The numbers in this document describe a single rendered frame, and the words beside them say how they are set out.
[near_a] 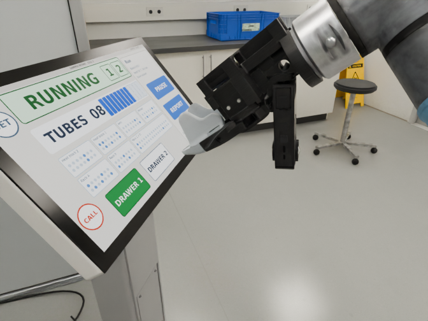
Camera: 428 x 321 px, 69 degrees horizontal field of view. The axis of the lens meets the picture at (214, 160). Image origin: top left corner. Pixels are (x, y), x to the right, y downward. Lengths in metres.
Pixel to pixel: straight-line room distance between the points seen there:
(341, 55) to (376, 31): 0.04
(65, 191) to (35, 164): 0.05
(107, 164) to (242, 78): 0.29
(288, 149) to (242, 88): 0.10
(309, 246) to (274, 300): 0.45
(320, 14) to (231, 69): 0.10
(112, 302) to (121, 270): 0.14
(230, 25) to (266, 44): 2.63
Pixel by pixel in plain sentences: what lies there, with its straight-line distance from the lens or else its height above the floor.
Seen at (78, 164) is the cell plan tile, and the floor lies 1.07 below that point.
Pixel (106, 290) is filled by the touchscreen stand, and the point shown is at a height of 0.64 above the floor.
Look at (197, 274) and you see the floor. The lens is 1.72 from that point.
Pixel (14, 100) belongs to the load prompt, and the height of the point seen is 1.16.
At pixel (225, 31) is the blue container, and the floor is 0.98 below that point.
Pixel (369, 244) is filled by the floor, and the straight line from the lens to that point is 2.08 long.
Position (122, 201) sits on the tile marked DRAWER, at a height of 1.00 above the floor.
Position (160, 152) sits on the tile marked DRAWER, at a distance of 0.64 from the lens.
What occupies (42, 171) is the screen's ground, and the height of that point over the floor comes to 1.09.
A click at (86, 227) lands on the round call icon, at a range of 0.48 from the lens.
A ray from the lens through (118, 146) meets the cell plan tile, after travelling 0.58.
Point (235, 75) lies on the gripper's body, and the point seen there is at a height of 1.22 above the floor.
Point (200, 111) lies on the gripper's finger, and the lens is 0.44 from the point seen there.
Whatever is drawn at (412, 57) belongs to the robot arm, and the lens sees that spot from 0.33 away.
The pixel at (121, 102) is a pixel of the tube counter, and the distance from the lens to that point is 0.65.
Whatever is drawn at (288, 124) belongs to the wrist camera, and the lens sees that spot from 0.38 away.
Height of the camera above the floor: 1.30
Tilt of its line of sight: 29 degrees down
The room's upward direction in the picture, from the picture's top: straight up
